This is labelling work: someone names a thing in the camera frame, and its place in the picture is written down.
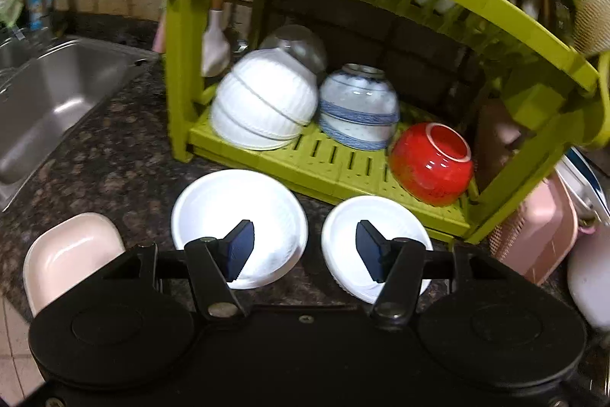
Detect red ceramic bowl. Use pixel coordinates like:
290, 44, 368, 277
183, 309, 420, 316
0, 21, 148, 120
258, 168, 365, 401
388, 122, 474, 207

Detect beige rice paddle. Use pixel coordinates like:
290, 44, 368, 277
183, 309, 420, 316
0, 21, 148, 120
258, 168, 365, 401
574, 0, 610, 58

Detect white disposable bowl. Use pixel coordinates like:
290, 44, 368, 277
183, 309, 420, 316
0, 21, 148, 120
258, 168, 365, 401
170, 169, 308, 290
321, 195, 433, 304

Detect green plastic dish rack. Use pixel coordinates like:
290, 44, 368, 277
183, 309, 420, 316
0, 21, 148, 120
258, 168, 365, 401
165, 0, 609, 243

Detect pink plastic basket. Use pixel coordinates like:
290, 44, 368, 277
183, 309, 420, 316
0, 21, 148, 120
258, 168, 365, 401
488, 172, 578, 285

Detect stainless steel sink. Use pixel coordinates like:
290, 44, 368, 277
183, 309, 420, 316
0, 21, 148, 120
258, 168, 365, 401
1, 37, 158, 211

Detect pink handled white spoon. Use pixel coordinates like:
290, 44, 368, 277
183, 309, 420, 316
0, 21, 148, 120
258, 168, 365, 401
202, 0, 231, 77

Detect stacked white ceramic bowls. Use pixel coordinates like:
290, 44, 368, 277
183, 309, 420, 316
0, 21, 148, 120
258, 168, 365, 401
210, 48, 318, 151

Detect pink square plate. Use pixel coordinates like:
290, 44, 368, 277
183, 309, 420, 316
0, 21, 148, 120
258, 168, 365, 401
23, 213, 125, 315

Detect white rice cooker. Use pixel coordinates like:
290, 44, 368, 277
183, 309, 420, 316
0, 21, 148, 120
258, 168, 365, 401
568, 225, 610, 331

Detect blue patterned ceramic bowls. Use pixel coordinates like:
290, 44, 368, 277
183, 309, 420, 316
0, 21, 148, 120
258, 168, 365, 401
318, 63, 399, 151

